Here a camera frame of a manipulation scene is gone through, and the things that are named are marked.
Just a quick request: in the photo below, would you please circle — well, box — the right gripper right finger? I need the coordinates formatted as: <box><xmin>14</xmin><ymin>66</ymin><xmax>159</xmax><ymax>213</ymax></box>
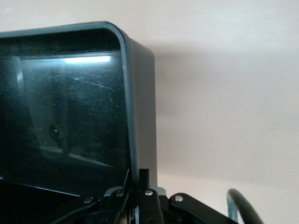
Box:
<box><xmin>139</xmin><ymin>168</ymin><xmax>236</xmax><ymax>224</ymax></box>

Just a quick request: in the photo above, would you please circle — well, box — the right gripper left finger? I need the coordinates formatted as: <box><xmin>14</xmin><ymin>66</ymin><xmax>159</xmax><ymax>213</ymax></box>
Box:
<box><xmin>81</xmin><ymin>186</ymin><xmax>136</xmax><ymax>224</ymax></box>

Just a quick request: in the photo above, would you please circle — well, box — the black plastic box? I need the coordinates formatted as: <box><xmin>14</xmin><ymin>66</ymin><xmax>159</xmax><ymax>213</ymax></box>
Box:
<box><xmin>0</xmin><ymin>21</ymin><xmax>157</xmax><ymax>224</ymax></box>

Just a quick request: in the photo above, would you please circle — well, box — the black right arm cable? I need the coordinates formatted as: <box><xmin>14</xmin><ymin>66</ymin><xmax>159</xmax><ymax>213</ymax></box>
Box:
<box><xmin>228</xmin><ymin>188</ymin><xmax>264</xmax><ymax>224</ymax></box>

